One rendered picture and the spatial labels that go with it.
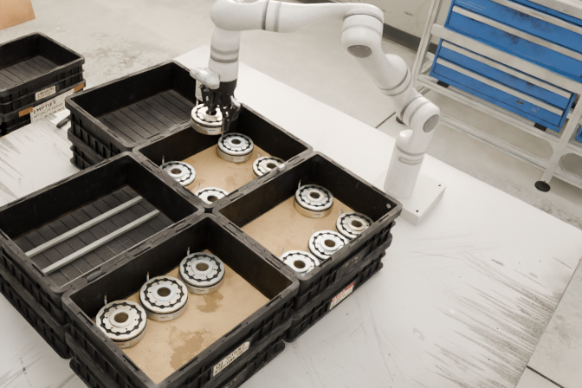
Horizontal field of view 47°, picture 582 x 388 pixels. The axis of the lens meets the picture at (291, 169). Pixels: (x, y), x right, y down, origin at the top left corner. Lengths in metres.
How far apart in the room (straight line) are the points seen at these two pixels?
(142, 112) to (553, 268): 1.30
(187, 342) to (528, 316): 0.92
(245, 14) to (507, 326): 1.03
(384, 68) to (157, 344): 0.81
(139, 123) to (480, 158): 2.18
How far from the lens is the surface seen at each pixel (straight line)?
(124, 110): 2.09
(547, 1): 3.32
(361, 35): 1.51
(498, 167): 3.71
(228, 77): 1.64
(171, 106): 2.11
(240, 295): 1.54
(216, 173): 1.85
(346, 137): 2.32
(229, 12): 1.55
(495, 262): 2.01
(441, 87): 3.63
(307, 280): 1.46
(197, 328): 1.47
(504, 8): 3.41
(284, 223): 1.73
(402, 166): 1.96
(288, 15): 1.55
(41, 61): 3.04
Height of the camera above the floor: 1.98
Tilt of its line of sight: 37 degrees down
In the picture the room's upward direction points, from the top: 10 degrees clockwise
